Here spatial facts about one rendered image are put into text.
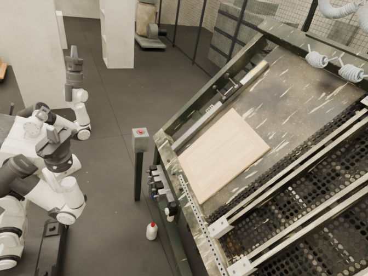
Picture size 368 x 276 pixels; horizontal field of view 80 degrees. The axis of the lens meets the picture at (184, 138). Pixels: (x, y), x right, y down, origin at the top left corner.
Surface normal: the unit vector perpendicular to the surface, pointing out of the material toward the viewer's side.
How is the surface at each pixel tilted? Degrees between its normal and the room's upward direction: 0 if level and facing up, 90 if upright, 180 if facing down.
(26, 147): 23
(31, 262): 0
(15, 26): 90
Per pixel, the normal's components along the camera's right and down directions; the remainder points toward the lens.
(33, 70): 0.41, 0.62
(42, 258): 0.17, -0.77
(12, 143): 0.52, -0.73
